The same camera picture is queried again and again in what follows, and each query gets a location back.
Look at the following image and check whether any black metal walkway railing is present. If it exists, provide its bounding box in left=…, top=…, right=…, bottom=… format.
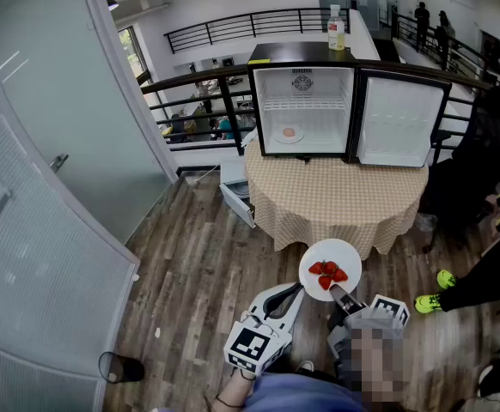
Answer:
left=389, top=6, right=500, bottom=89

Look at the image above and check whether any beige checkered tablecloth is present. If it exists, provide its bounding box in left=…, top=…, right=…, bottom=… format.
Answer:
left=243, top=137, right=430, bottom=261

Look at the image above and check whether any window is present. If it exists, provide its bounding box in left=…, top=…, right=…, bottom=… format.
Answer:
left=117, top=26, right=150, bottom=79

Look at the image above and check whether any white cable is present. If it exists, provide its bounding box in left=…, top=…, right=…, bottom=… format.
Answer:
left=194, top=164, right=220, bottom=187

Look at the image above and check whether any black wrist band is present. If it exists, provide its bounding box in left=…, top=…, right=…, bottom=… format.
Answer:
left=214, top=394, right=245, bottom=409

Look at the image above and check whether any person's left forearm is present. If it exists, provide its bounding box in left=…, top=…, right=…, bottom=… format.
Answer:
left=209, top=367, right=258, bottom=412

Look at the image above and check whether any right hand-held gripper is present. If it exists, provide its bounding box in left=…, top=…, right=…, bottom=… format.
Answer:
left=326, top=284, right=411, bottom=361

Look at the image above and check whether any white cabinet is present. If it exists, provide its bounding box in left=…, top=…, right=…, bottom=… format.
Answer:
left=218, top=156, right=256, bottom=230

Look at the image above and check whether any metal door handle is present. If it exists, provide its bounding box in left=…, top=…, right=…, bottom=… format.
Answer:
left=48, top=154, right=70, bottom=173

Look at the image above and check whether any black mini fridge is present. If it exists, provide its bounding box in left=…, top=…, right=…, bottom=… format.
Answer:
left=247, top=40, right=453, bottom=169

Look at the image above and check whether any person's right forearm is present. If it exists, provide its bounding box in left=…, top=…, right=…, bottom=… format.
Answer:
left=348, top=328, right=405, bottom=412

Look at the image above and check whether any clear bottle yellow liquid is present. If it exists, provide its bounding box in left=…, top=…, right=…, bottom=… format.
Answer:
left=326, top=4, right=346, bottom=52

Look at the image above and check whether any frosted glass panel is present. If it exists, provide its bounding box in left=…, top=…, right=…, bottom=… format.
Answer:
left=0, top=36, right=142, bottom=412

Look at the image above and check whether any white plate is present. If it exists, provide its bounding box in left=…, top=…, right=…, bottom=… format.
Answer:
left=297, top=238, right=363, bottom=303
left=273, top=125, right=306, bottom=145

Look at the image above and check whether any black metal balcony railing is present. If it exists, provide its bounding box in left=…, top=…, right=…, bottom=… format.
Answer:
left=163, top=7, right=351, bottom=54

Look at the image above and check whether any black mesh waste bin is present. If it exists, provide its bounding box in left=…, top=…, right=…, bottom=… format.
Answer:
left=98, top=351, right=145, bottom=385

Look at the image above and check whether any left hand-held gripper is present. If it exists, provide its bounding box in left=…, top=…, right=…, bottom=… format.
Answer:
left=223, top=281, right=307, bottom=376

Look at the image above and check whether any white wire rack shelf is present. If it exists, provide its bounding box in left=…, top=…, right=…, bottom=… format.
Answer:
left=263, top=96, right=346, bottom=111

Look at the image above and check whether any frosted glass door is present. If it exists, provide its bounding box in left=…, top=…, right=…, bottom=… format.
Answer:
left=0, top=0, right=178, bottom=246

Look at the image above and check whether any black railing wooden handrail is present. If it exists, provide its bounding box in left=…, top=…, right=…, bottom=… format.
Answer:
left=140, top=58, right=500, bottom=156

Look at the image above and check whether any person's blue shirt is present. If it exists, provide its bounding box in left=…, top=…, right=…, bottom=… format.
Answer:
left=241, top=371, right=363, bottom=412

